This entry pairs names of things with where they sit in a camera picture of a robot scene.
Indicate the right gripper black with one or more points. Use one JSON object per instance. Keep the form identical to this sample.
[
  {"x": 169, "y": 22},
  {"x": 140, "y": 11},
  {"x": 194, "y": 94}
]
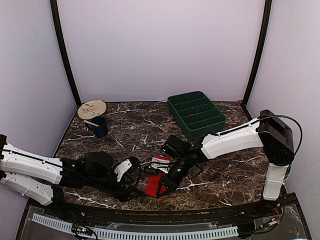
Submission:
[{"x": 171, "y": 183}]

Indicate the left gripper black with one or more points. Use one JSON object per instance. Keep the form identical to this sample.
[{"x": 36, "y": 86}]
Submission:
[{"x": 117, "y": 194}]

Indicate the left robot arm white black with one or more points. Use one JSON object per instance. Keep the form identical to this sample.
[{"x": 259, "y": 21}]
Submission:
[{"x": 42, "y": 178}]

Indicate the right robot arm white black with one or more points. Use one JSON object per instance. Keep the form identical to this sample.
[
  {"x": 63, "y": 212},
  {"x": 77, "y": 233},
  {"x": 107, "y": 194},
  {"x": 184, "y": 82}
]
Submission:
[{"x": 267, "y": 131}]

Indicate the dark blue cup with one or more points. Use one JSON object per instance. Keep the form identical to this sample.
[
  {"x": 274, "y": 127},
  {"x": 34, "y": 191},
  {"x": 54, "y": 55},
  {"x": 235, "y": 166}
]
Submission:
[{"x": 101, "y": 130}]

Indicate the wooden stick in cup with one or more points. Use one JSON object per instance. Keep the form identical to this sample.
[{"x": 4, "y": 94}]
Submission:
[{"x": 91, "y": 123}]

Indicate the beige floral plate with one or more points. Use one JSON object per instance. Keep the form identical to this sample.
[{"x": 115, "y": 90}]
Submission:
[{"x": 91, "y": 109}]

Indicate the green compartment tray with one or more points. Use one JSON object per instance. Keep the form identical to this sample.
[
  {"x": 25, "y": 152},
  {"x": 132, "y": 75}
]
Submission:
[{"x": 208, "y": 117}]

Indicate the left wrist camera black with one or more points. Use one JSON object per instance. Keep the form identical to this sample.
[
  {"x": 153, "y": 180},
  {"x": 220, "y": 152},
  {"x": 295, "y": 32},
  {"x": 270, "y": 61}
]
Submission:
[{"x": 97, "y": 164}]

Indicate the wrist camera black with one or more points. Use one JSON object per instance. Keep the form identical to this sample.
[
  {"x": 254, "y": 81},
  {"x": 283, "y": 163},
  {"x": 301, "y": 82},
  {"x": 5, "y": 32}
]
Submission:
[
  {"x": 97, "y": 164},
  {"x": 175, "y": 147}
]

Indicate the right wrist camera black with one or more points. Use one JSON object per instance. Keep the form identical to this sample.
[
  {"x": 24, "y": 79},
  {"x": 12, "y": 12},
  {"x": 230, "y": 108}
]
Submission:
[{"x": 175, "y": 147}]

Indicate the white slotted cable duct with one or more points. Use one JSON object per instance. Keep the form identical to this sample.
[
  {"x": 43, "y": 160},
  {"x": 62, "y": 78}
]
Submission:
[{"x": 119, "y": 231}]

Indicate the black front rail base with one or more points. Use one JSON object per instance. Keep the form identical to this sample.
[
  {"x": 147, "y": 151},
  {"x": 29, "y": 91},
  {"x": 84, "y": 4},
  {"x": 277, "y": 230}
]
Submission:
[{"x": 283, "y": 220}]

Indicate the right black frame post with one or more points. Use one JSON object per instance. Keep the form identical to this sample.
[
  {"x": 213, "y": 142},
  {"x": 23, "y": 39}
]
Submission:
[{"x": 259, "y": 50}]

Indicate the black frame post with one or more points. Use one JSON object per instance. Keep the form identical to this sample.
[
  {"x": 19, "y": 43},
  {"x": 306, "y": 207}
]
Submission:
[
  {"x": 63, "y": 51},
  {"x": 259, "y": 50}
]

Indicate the left black frame post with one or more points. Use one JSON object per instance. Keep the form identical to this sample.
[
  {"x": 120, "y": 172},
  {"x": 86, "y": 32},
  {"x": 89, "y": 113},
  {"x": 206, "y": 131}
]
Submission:
[{"x": 63, "y": 51}]

